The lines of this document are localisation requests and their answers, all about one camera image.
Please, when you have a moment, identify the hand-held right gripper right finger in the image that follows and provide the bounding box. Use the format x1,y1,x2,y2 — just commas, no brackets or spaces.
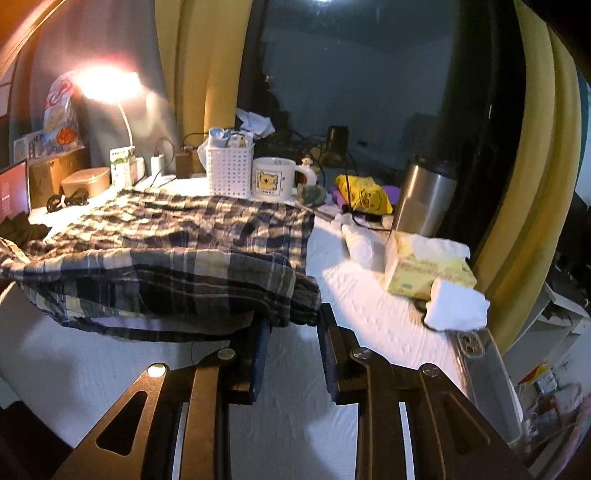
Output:
318,302,534,480

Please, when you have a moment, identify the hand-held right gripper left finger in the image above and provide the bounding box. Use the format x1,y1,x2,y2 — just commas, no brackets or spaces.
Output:
51,316,273,480

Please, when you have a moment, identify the plaid flannel shirt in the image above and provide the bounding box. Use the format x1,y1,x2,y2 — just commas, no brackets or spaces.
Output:
0,187,323,344

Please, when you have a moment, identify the white embossed tablecloth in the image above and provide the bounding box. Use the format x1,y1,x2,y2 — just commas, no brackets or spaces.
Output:
0,175,525,480

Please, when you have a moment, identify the white plastic bottle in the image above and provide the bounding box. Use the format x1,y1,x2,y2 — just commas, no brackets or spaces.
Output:
341,213,377,268

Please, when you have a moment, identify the yellow tissue box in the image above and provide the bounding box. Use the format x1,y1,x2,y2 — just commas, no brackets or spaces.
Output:
384,231,477,298

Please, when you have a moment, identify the white folded cloth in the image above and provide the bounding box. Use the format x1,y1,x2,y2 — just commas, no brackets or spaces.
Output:
424,278,491,332

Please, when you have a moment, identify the grey fuzzy toy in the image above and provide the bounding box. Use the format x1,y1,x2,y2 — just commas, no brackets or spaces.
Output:
295,184,326,206

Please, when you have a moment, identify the yellow printed plastic bag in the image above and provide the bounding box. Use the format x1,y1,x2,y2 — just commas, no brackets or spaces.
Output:
335,174,393,215

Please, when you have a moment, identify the phone in clear case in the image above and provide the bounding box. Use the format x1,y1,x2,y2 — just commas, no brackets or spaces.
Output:
455,329,525,441

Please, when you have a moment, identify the purple cloth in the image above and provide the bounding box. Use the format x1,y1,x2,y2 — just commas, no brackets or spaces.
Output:
328,185,402,208

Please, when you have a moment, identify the white mug with cat print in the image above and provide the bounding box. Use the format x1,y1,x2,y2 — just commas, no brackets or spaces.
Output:
252,157,311,202

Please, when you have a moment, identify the stainless steel tumbler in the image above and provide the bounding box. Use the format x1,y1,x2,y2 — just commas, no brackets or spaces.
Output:
392,157,458,238

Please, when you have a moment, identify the white plastic basket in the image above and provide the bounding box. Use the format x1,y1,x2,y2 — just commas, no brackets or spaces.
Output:
204,138,256,198

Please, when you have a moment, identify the black power adapter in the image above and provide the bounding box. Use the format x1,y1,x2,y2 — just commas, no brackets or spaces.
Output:
175,147,194,178

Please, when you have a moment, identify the black cup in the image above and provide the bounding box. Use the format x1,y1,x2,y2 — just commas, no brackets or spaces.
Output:
327,126,349,162

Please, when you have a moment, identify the crumpled white paper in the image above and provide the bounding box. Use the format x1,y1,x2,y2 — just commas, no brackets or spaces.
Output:
236,108,274,138

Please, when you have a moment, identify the white shelf unit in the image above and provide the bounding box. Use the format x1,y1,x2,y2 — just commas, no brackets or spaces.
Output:
536,277,591,333

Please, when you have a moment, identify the beige lidded container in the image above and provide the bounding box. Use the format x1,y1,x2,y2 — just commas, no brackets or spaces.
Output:
60,167,112,197

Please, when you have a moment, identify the yellow curtain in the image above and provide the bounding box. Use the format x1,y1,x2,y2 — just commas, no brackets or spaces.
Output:
480,0,583,356
154,0,252,174

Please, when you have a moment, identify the black folded cloth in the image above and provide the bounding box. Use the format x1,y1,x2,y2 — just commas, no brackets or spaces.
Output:
0,213,51,243

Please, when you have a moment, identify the brown cardboard box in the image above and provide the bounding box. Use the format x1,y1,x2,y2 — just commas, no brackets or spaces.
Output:
28,148,90,197

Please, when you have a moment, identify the dark window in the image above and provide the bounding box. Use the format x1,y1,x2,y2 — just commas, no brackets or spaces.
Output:
238,0,522,185

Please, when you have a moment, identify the laptop with red screen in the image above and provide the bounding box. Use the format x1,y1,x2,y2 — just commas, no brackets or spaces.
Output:
0,158,32,222

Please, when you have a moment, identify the white desk lamp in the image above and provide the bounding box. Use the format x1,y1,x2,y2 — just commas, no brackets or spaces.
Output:
76,65,144,188

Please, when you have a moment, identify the colourful printed carton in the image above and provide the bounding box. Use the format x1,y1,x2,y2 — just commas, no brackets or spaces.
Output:
13,130,47,160

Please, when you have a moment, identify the printed snack bag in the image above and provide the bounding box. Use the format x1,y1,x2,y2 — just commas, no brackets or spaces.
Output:
44,69,86,148

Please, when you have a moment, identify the grey teal curtain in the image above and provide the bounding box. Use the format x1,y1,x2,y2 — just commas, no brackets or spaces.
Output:
9,0,178,167

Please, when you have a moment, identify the black coiled cable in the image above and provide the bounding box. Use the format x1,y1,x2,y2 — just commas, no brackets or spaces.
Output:
46,190,90,213

